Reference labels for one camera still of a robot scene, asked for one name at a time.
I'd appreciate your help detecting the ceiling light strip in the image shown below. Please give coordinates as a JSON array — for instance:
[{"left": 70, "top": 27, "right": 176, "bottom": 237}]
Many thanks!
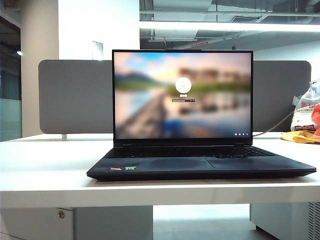
[{"left": 139, "top": 20, "right": 320, "bottom": 33}]

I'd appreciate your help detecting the grey power cable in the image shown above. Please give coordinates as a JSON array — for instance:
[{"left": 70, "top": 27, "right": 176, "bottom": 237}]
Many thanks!
[{"left": 252, "top": 109, "right": 297, "bottom": 137}]

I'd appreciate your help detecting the yellow cloth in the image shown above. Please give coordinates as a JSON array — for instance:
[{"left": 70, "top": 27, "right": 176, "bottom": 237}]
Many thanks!
[{"left": 279, "top": 129, "right": 320, "bottom": 145}]

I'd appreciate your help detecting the white drawer cabinet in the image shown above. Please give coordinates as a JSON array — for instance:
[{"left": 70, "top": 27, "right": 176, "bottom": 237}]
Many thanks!
[{"left": 0, "top": 206, "right": 154, "bottom": 240}]

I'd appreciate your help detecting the red orange cloth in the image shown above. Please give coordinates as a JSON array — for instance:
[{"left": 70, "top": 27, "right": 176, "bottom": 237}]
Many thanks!
[{"left": 311, "top": 103, "right": 320, "bottom": 145}]

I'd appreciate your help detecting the white printed plastic bag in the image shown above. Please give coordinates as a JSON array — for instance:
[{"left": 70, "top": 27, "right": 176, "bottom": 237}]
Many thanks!
[{"left": 290, "top": 77, "right": 320, "bottom": 133}]

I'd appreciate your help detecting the grey fabric desk divider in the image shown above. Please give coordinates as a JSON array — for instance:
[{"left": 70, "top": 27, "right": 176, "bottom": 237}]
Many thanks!
[{"left": 38, "top": 59, "right": 312, "bottom": 135}]

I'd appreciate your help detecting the black laptop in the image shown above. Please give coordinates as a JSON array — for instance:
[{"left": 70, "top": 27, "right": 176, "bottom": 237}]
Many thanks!
[{"left": 86, "top": 49, "right": 317, "bottom": 181}]

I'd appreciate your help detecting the white cabinet with vent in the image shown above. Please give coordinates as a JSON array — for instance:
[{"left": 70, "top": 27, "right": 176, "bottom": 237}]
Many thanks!
[{"left": 249, "top": 201, "right": 320, "bottom": 240}]

